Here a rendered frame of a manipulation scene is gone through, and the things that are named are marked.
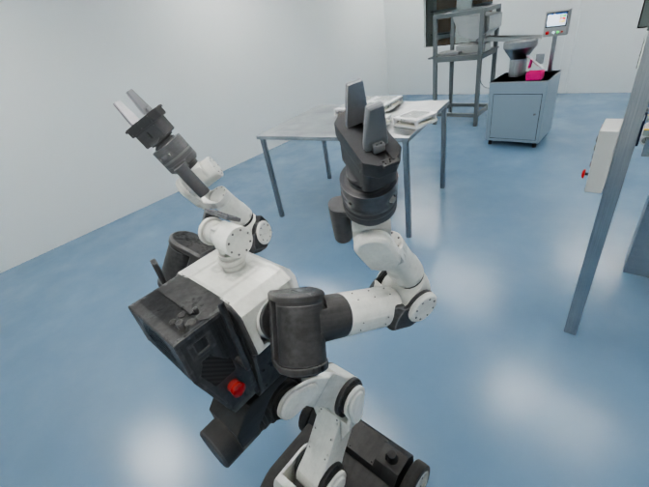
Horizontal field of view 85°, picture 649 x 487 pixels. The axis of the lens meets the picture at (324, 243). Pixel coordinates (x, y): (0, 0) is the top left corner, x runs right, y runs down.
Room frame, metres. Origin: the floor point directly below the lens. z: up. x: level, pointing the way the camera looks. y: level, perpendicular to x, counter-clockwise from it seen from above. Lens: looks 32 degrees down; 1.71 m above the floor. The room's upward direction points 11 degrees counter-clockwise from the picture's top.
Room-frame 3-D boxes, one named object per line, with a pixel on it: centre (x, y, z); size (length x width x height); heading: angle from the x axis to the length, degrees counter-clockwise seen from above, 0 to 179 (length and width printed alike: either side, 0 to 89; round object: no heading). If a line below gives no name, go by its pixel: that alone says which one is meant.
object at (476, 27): (5.28, -2.58, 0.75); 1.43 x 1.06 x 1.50; 43
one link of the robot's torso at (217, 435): (0.61, 0.27, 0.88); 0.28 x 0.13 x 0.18; 133
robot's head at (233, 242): (0.66, 0.20, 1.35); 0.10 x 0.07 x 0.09; 43
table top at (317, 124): (3.42, -0.48, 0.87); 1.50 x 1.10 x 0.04; 53
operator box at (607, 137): (1.33, -1.21, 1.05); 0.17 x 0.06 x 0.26; 135
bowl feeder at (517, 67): (4.43, -2.72, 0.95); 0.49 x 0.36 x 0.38; 43
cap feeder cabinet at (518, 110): (4.36, -2.71, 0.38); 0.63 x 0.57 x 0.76; 43
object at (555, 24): (4.31, -2.96, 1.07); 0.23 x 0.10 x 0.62; 43
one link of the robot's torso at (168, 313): (0.63, 0.25, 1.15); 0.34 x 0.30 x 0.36; 43
